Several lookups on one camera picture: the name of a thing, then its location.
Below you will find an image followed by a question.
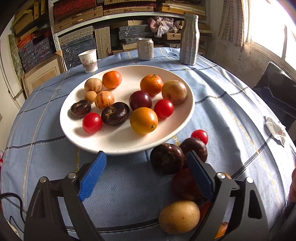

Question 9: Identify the black cable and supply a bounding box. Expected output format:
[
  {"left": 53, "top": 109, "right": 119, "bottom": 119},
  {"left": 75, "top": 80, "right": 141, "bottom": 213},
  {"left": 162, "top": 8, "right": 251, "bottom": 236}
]
[{"left": 0, "top": 192, "right": 26, "bottom": 232}]

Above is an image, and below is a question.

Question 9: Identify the white drink can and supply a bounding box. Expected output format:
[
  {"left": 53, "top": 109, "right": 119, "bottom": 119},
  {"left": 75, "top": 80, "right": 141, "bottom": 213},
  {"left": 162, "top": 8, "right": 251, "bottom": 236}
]
[{"left": 137, "top": 38, "right": 154, "bottom": 60}]

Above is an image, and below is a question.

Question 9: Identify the white round plate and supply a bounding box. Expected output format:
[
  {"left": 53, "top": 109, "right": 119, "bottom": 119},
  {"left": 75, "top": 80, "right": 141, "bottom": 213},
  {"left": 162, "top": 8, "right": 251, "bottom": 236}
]
[{"left": 60, "top": 65, "right": 195, "bottom": 155}]

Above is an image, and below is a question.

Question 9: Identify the silver metal bottle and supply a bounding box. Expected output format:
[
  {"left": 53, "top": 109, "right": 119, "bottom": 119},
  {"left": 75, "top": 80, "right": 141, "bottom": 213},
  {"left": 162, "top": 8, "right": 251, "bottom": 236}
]
[{"left": 179, "top": 14, "right": 200, "bottom": 66}]

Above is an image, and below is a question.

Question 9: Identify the small tan fruit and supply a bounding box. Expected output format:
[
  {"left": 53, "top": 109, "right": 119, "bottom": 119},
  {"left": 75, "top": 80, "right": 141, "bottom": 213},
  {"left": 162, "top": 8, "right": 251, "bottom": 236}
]
[{"left": 84, "top": 91, "right": 97, "bottom": 104}]

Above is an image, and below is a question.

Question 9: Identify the crumpled white tissue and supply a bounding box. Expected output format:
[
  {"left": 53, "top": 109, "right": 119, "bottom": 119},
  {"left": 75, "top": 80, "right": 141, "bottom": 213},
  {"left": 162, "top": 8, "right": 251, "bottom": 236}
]
[{"left": 265, "top": 116, "right": 287, "bottom": 147}]

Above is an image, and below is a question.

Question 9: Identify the pink crumpled cloth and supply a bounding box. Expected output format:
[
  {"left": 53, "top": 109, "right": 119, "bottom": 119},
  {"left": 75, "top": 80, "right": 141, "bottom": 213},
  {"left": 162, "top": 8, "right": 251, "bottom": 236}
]
[{"left": 147, "top": 16, "right": 180, "bottom": 38}]

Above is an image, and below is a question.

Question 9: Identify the dark red plum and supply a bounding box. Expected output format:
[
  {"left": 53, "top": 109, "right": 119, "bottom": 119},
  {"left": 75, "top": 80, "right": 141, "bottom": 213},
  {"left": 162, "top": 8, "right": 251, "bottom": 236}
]
[{"left": 129, "top": 90, "right": 152, "bottom": 111}]

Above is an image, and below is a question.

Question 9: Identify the dark brown water chestnut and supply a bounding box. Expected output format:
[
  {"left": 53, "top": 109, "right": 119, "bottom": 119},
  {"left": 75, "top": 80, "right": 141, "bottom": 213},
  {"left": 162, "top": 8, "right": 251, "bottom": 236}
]
[{"left": 101, "top": 102, "right": 130, "bottom": 126}]

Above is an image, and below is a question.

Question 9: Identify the white paper cup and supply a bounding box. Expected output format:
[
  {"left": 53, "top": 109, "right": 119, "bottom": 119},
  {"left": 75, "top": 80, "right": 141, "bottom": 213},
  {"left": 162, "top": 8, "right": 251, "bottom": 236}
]
[{"left": 78, "top": 49, "right": 98, "bottom": 73}]

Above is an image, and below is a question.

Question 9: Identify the yellow orange tomato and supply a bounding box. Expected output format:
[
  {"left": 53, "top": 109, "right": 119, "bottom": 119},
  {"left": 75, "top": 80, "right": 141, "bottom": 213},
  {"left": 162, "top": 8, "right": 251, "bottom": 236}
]
[{"left": 130, "top": 107, "right": 158, "bottom": 135}]

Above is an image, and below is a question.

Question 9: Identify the blue checked tablecloth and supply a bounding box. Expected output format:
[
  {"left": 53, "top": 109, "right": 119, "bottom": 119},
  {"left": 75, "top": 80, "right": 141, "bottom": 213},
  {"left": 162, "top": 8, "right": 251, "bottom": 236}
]
[{"left": 1, "top": 48, "right": 295, "bottom": 240}]

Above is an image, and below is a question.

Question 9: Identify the dark purple plum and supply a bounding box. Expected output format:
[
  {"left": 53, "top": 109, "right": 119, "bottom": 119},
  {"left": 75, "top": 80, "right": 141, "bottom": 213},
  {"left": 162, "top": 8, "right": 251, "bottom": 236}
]
[{"left": 171, "top": 168, "right": 202, "bottom": 201}]

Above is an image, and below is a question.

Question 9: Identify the white metal shelf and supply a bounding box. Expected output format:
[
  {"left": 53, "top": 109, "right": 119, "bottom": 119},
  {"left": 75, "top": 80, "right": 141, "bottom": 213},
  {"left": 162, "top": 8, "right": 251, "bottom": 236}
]
[{"left": 48, "top": 0, "right": 185, "bottom": 52}]

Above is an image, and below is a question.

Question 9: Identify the black cushioned chair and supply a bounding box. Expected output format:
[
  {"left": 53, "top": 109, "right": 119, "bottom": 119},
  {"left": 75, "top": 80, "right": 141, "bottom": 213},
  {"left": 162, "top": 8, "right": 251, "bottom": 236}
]
[{"left": 253, "top": 62, "right": 295, "bottom": 122}]

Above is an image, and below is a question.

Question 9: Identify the tan round fruit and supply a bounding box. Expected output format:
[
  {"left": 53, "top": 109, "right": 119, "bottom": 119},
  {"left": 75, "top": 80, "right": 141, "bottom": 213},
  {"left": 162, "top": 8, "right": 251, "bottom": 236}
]
[
  {"left": 84, "top": 78, "right": 103, "bottom": 93},
  {"left": 159, "top": 200, "right": 200, "bottom": 235}
]

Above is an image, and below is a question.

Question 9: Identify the brown round fruit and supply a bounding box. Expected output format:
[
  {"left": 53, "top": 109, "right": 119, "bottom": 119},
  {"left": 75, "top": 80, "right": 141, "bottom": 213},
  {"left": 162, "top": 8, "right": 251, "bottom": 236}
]
[{"left": 162, "top": 80, "right": 187, "bottom": 105}]

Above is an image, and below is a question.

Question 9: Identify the wooden framed board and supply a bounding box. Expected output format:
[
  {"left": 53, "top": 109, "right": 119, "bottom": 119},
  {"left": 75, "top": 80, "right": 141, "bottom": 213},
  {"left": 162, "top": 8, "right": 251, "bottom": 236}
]
[{"left": 23, "top": 51, "right": 67, "bottom": 97}]

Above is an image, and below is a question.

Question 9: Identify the striped orange small fruit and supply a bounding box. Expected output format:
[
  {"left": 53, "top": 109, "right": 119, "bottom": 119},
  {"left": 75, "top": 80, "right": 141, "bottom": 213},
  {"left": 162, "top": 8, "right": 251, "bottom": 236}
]
[{"left": 95, "top": 91, "right": 115, "bottom": 109}]

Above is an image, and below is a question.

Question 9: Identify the red cherry tomato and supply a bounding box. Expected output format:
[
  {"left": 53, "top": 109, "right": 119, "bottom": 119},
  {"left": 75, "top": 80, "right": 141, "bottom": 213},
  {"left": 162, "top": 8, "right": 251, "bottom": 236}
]
[
  {"left": 154, "top": 99, "right": 174, "bottom": 119},
  {"left": 199, "top": 201, "right": 211, "bottom": 223},
  {"left": 191, "top": 130, "right": 208, "bottom": 145},
  {"left": 82, "top": 113, "right": 102, "bottom": 134}
]

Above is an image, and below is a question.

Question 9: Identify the orange mandarin with stem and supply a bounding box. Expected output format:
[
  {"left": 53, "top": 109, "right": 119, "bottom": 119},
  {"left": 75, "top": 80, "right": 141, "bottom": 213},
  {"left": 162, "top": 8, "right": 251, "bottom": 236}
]
[{"left": 140, "top": 74, "right": 163, "bottom": 96}]

